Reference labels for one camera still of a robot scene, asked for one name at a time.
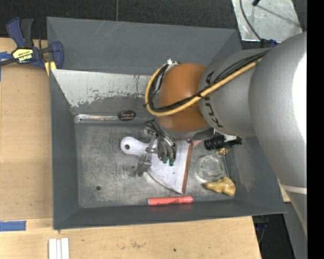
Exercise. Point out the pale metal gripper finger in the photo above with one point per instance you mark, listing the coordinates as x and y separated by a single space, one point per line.
140 169
147 162

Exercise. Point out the white cutting board brown edge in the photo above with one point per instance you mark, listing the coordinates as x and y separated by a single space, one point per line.
172 177

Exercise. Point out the dark brown oval disc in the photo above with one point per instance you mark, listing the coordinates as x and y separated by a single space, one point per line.
127 115

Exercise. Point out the red marker pen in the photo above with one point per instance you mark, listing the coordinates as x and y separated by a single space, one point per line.
170 200

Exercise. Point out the clear plastic strip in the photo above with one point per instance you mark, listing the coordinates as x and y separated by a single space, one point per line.
97 117

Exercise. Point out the clear glass dish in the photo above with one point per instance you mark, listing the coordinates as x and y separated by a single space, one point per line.
209 169

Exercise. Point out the yellow lumpy toy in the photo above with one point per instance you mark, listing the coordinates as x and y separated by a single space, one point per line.
222 186

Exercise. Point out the grey metal bin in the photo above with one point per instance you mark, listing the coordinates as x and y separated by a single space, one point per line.
97 50

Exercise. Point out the pale wood board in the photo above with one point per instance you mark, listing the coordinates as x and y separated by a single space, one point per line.
24 144

